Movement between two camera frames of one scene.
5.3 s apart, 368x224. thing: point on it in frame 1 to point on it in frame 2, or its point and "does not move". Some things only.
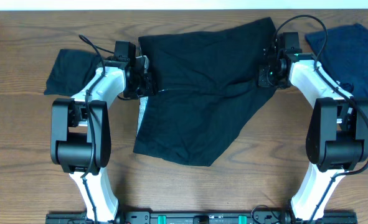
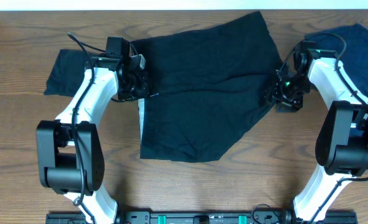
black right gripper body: (265, 76) to (287, 99)
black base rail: (202, 217) does not move
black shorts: (208, 95) does not move
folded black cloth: (71, 72) does not move
